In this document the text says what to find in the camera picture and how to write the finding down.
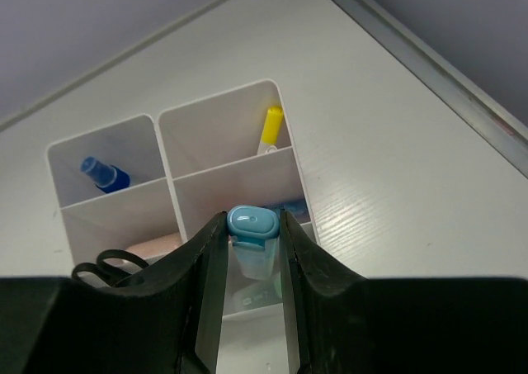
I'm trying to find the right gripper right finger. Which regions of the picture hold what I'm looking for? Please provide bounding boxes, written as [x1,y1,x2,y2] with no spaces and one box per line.
[280,212,527,373]

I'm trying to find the black handled scissors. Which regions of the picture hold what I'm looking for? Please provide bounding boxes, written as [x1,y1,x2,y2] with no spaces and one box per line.
[71,249,149,287]

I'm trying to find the white divided organizer box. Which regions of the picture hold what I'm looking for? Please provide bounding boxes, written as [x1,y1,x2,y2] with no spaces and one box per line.
[45,78,321,321]

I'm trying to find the grey green marker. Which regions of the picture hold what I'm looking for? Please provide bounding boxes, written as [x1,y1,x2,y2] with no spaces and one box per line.
[233,273,282,312]

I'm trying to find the white marker pen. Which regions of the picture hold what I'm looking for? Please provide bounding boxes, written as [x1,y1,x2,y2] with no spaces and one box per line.
[265,145,277,154]

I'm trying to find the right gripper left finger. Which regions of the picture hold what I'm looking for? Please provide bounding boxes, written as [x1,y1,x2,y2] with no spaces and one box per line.
[1,212,229,373]

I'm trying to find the blue marker tip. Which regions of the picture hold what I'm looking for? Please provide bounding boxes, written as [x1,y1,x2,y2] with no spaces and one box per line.
[232,237,278,281]

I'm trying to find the aluminium side rail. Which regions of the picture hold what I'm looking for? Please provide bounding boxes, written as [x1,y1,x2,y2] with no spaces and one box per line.
[331,0,527,175]

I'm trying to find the white marker yellow cap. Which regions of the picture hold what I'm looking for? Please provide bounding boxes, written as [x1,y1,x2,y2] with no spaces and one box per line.
[257,107,284,155]

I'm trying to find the short blue eraser cap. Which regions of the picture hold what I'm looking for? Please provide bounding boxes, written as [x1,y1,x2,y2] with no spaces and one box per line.
[227,206,280,251]

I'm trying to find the small blue cap bottle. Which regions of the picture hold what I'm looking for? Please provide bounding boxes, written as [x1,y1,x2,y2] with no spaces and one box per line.
[80,156,131,194]

